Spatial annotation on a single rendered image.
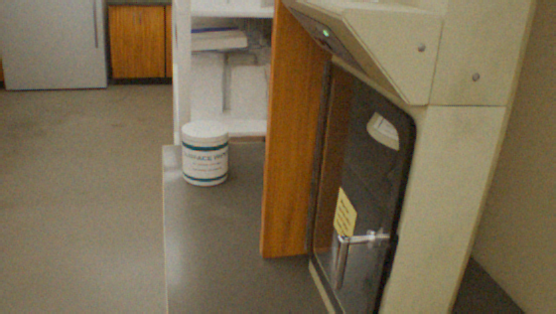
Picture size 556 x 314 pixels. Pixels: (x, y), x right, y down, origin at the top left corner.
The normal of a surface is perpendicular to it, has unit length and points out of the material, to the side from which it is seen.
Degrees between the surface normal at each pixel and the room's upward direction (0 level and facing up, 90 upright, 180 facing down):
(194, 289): 0
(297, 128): 90
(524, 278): 90
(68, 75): 90
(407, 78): 90
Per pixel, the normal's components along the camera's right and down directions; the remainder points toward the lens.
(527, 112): -0.97, 0.04
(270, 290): 0.07, -0.91
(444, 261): 0.23, 0.42
